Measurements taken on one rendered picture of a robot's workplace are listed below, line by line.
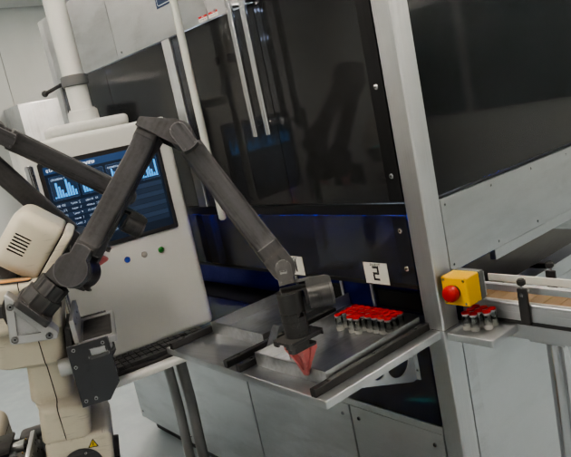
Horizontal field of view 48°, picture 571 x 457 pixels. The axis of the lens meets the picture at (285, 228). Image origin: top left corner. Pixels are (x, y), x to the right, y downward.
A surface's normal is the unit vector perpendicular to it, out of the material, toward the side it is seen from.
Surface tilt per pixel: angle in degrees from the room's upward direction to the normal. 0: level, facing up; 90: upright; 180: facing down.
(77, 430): 90
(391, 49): 90
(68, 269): 73
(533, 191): 90
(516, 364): 90
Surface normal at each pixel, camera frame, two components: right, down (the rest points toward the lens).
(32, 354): 0.29, 0.12
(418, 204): -0.75, 0.27
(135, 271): 0.49, 0.07
